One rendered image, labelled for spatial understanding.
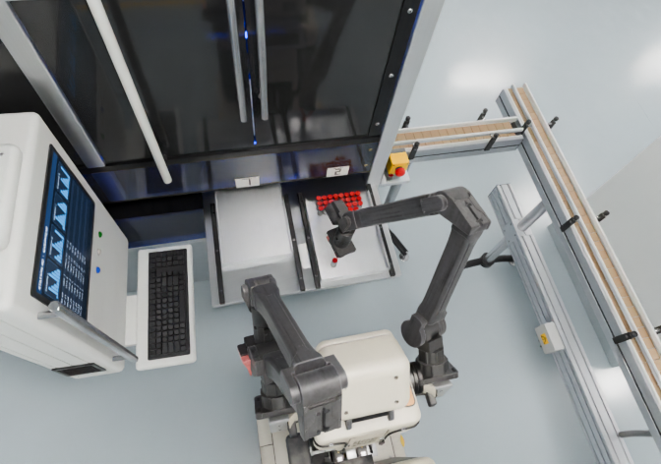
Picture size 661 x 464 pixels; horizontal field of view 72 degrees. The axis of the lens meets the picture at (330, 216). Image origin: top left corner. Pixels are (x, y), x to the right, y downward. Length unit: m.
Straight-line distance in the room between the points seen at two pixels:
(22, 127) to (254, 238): 0.84
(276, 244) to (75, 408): 1.38
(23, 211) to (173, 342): 0.75
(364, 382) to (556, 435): 1.83
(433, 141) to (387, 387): 1.16
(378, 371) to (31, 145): 0.96
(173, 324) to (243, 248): 0.36
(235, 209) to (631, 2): 4.30
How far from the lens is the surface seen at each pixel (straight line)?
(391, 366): 1.12
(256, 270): 1.70
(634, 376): 2.01
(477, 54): 3.99
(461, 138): 2.06
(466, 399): 2.66
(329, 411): 0.90
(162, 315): 1.75
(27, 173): 1.23
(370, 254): 1.75
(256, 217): 1.79
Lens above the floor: 2.47
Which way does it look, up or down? 62 degrees down
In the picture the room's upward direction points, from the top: 12 degrees clockwise
